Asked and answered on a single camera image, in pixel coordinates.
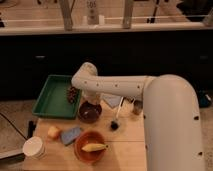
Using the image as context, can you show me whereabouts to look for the black table clamp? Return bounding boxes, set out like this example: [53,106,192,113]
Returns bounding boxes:
[27,121,36,138]

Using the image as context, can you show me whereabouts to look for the orange bowl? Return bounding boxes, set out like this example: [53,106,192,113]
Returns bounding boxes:
[74,131,107,164]

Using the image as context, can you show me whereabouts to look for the black floor cable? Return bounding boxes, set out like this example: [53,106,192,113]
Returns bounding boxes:
[0,112,28,141]

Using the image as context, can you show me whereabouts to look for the green plastic tray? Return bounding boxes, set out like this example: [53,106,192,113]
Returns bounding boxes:
[33,75,81,120]

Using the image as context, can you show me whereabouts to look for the blue sponge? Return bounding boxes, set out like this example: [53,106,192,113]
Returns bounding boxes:
[60,126,82,146]

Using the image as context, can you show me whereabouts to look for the white paper cup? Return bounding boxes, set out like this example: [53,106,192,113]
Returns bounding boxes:
[22,136,45,158]

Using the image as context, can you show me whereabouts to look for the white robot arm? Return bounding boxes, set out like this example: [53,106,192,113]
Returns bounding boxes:
[71,62,205,171]

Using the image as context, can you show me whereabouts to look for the purple bowl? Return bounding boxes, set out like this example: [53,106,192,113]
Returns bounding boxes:
[78,101,102,123]

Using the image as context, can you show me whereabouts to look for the yellow banana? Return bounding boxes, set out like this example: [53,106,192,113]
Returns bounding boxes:
[82,143,108,152]

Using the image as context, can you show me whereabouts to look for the brown pine cone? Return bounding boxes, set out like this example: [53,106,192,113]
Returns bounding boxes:
[67,86,78,103]

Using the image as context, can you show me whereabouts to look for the dark blue floor object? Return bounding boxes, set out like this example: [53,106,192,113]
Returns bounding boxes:
[197,91,212,108]

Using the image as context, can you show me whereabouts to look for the grey cloth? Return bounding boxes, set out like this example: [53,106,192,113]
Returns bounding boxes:
[101,94,121,108]

